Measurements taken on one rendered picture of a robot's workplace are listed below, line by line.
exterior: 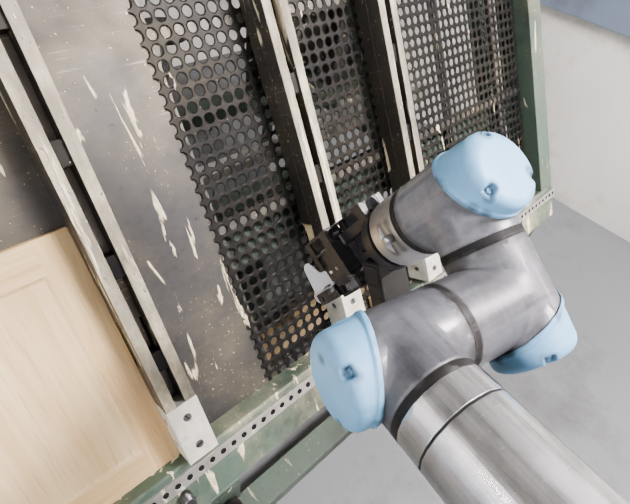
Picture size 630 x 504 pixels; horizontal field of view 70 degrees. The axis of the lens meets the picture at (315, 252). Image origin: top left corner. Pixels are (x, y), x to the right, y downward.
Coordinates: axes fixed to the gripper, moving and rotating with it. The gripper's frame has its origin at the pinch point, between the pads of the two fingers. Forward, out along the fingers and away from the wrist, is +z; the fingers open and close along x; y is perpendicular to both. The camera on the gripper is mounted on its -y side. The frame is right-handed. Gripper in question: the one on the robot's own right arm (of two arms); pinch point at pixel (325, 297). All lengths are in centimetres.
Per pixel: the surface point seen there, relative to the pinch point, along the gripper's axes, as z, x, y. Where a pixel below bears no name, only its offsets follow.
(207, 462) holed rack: 40.5, 19.1, -15.3
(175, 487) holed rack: 41, 26, -15
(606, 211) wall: 103, -276, -61
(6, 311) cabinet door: 22.2, 34.5, 24.1
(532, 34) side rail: 12, -124, 31
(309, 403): 43.5, -6.5, -19.9
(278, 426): 43.3, 2.5, -19.4
